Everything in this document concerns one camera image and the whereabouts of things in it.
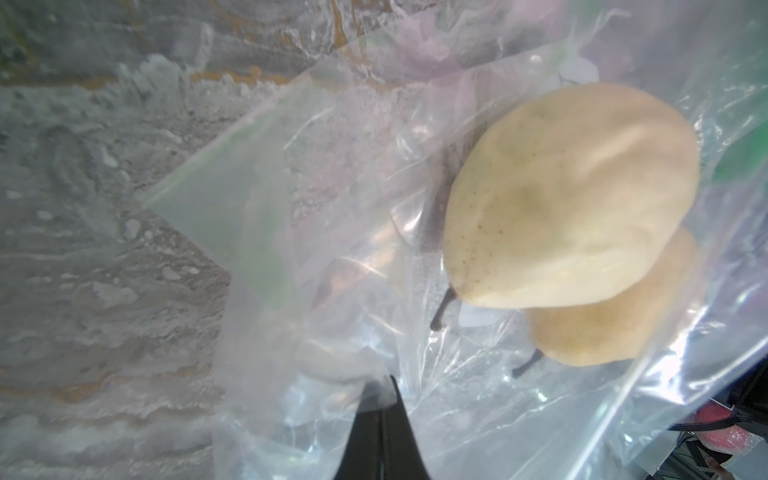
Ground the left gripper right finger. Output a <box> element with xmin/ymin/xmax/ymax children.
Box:
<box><xmin>383</xmin><ymin>376</ymin><xmax>430</xmax><ymax>480</ymax></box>

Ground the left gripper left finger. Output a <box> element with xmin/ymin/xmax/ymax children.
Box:
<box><xmin>334</xmin><ymin>383</ymin><xmax>383</xmax><ymax>480</ymax></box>

